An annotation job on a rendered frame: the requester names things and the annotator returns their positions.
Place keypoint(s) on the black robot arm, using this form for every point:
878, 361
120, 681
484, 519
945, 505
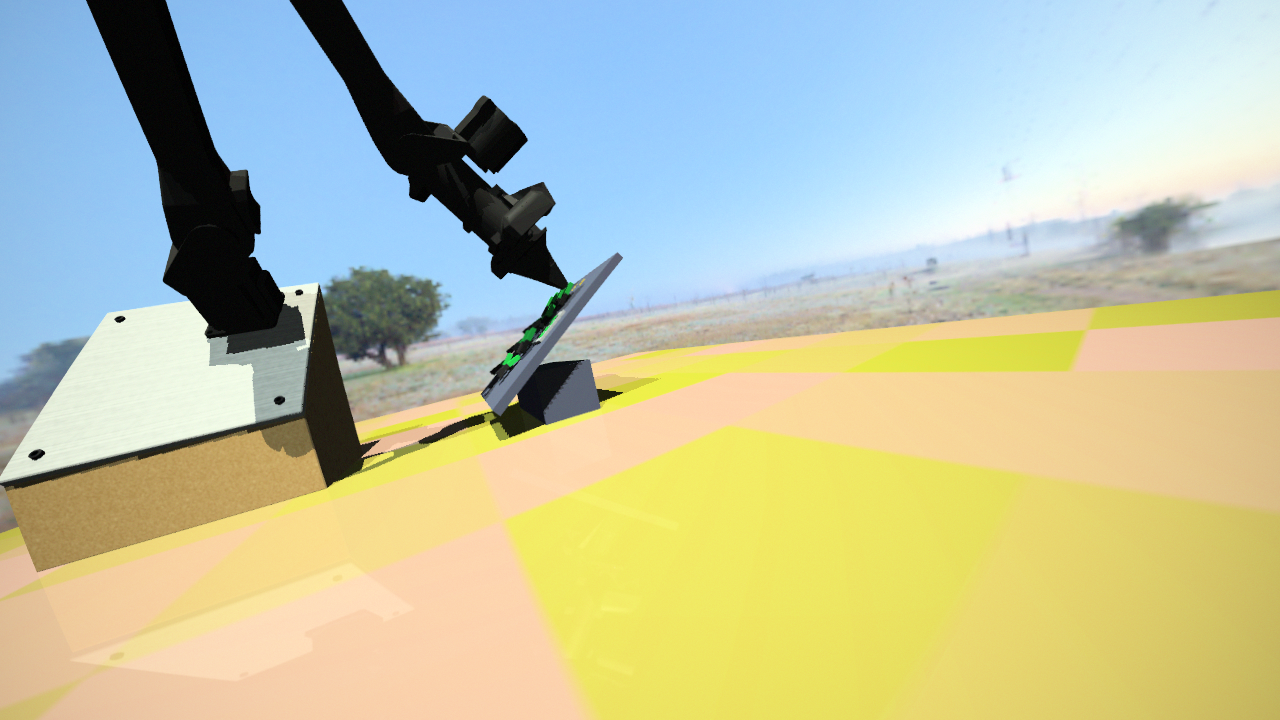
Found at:
210, 212

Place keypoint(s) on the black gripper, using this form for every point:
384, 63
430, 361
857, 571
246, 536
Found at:
517, 244

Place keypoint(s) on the grey switch panel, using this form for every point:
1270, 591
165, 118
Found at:
553, 391

